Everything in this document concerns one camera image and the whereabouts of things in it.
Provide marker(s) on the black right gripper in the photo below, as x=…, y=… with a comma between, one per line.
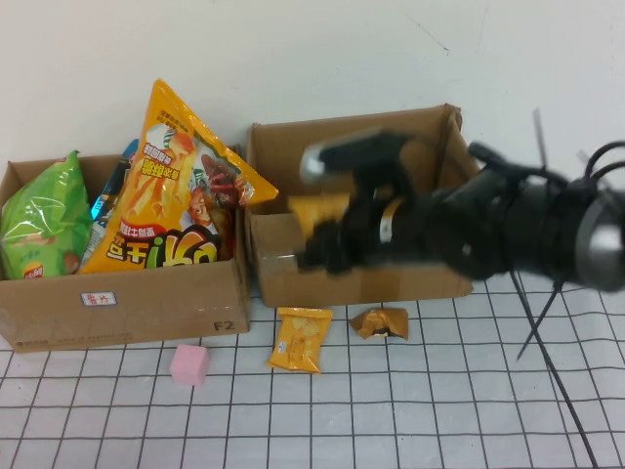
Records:
x=390, y=234

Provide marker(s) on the small yellow snack packet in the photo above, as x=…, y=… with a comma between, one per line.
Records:
x=312, y=207

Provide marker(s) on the crumpled gold snack wrapper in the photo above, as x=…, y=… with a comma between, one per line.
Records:
x=386, y=320

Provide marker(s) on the blue snack bag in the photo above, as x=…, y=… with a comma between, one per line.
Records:
x=105, y=200

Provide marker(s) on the cardboard box with clear tape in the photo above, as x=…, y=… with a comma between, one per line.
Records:
x=390, y=288

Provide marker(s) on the small yellow chips packet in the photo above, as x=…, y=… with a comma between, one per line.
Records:
x=298, y=339

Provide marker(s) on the white black-grid table mat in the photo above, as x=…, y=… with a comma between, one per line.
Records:
x=342, y=415

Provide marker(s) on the large orange chips bag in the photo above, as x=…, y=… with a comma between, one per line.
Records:
x=161, y=205

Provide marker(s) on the pink foam cube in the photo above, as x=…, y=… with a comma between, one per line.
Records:
x=189, y=366

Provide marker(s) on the cardboard box with F2 print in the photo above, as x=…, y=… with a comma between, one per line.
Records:
x=146, y=303

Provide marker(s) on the grey zip tie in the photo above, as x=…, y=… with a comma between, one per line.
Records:
x=538, y=137

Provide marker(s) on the green Lay's chips bag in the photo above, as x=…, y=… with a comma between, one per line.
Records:
x=44, y=220

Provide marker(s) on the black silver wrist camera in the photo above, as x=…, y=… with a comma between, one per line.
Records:
x=361, y=151

